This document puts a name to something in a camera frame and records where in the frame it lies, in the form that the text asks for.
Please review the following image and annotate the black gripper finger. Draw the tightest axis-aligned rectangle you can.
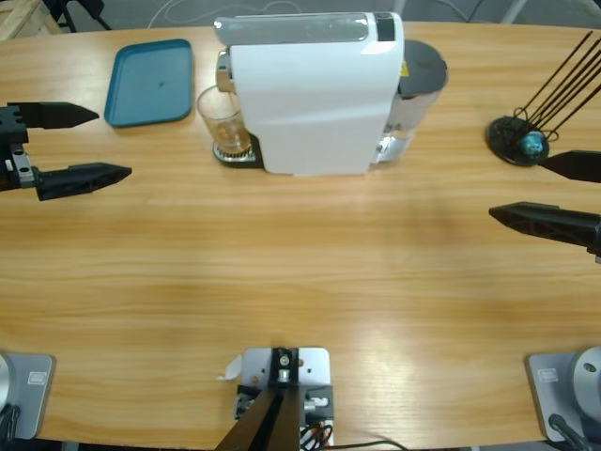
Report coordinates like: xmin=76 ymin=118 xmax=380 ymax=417
xmin=537 ymin=149 xmax=601 ymax=184
xmin=0 ymin=101 xmax=100 ymax=145
xmin=488 ymin=201 xmax=601 ymax=257
xmin=37 ymin=163 xmax=132 ymax=202

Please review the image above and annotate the clear drinking glass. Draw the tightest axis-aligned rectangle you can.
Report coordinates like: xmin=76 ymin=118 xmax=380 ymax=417
xmin=195 ymin=86 xmax=250 ymax=159

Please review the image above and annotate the white capsule coffee machine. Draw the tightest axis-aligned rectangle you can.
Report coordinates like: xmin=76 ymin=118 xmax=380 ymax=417
xmin=213 ymin=11 xmax=406 ymax=179

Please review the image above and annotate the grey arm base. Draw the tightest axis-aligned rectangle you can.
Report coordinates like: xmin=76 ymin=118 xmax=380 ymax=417
xmin=0 ymin=351 xmax=57 ymax=443
xmin=524 ymin=346 xmax=601 ymax=445

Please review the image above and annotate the blue coffee capsule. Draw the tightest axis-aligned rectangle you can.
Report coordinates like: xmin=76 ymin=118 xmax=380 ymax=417
xmin=521 ymin=131 xmax=546 ymax=157

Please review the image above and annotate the black capsule holder with rods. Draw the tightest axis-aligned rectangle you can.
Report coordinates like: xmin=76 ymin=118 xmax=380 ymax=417
xmin=485 ymin=30 xmax=601 ymax=168

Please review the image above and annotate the teal plastic tray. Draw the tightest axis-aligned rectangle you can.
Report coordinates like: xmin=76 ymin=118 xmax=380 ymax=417
xmin=102 ymin=38 xmax=194 ymax=129

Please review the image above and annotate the wide white metal leg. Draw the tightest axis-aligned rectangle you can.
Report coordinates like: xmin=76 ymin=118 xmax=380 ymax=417
xmin=500 ymin=0 xmax=527 ymax=24

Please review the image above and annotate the dark grey water tank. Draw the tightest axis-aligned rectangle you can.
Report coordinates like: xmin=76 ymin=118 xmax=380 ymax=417
xmin=383 ymin=39 xmax=450 ymax=165

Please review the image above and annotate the white tape tab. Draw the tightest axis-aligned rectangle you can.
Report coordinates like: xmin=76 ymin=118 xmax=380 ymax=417
xmin=215 ymin=355 xmax=244 ymax=381

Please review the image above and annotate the white mounting block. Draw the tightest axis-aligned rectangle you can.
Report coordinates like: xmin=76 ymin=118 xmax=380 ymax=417
xmin=234 ymin=347 xmax=335 ymax=447

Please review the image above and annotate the black base cable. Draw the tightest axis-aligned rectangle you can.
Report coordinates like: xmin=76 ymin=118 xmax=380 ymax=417
xmin=547 ymin=412 xmax=591 ymax=451
xmin=0 ymin=404 xmax=23 ymax=443

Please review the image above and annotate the black cable at table edge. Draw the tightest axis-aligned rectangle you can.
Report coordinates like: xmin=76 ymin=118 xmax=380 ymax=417
xmin=335 ymin=439 xmax=405 ymax=451

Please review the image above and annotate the black camera post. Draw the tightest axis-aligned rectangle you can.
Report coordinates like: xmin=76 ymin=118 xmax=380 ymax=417
xmin=218 ymin=347 xmax=301 ymax=451

